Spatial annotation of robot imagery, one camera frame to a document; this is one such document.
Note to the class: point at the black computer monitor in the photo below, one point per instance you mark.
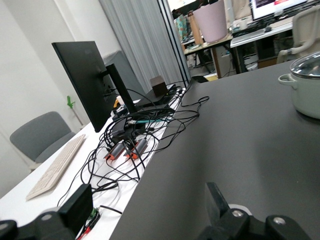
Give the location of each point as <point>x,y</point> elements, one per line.
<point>80,75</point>

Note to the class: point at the pale green cooking pot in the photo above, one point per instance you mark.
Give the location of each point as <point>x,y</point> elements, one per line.
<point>310,97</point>

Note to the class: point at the grey background keyboard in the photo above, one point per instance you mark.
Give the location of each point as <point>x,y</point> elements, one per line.
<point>250,33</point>

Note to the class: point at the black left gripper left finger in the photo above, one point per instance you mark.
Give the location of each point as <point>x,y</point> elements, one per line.
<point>75,207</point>

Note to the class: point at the dark grey table mat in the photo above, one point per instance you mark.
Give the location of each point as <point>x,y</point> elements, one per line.
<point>237,150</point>

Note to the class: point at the dark computer mouse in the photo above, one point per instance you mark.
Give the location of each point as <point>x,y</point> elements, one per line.
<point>268,29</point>

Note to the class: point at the beige computer keyboard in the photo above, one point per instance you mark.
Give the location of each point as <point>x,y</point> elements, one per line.
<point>55,167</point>

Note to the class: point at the pink plastic cup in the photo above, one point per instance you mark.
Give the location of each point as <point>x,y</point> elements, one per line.
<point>212,22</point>

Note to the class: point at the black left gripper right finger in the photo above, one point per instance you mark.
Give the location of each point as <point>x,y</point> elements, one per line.
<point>216,202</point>

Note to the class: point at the light wooden desk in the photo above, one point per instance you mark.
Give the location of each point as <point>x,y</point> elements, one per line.
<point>215,44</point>

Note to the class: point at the grey curtain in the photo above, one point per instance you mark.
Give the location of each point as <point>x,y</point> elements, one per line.
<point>140,37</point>

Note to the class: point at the lit background monitor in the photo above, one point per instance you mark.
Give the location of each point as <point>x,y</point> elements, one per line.
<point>275,7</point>

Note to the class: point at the grey upholstered chair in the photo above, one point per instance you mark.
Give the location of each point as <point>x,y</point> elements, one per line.
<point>37,135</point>

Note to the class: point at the black partition post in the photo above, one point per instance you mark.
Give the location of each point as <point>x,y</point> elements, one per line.
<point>175,45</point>

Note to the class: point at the cream office chair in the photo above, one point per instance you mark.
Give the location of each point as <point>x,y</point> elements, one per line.
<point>302,30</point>

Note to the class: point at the yellow hand tool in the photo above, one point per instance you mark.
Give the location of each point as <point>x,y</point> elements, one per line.
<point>117,102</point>

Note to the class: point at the dark brown cube box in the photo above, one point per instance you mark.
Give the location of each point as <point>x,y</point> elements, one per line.
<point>158,87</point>

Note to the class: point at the white mug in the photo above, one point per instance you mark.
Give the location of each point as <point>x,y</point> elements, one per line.
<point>242,24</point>

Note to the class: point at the white office desk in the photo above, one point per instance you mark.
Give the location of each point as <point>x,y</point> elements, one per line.
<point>250,41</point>

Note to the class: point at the teal patterned bag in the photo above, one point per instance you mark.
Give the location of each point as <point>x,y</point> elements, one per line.
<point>181,27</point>

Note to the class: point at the grey and orange cylinder device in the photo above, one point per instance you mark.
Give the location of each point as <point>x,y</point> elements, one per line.
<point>116,150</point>
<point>139,147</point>

